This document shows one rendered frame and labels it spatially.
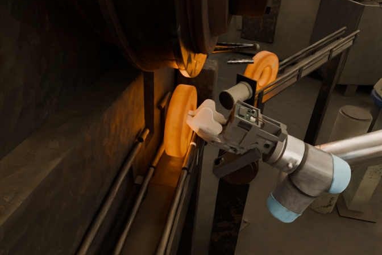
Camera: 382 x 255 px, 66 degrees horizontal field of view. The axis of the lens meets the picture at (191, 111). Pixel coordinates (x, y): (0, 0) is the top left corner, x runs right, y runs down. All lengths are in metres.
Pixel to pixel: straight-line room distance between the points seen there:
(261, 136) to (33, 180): 0.42
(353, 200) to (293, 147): 1.02
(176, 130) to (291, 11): 2.69
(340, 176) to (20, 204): 0.55
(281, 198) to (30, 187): 0.53
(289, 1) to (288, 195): 2.61
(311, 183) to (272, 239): 0.76
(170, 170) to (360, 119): 0.86
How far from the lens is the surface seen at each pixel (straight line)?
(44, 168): 0.32
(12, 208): 0.29
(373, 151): 0.77
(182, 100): 0.56
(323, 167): 0.64
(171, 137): 0.56
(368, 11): 2.58
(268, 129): 0.61
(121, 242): 0.47
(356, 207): 1.64
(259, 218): 1.44
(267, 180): 1.64
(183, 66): 0.35
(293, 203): 0.69
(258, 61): 0.92
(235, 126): 0.57
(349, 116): 1.29
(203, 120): 0.59
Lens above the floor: 1.07
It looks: 30 degrees down
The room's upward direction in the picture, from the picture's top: 4 degrees clockwise
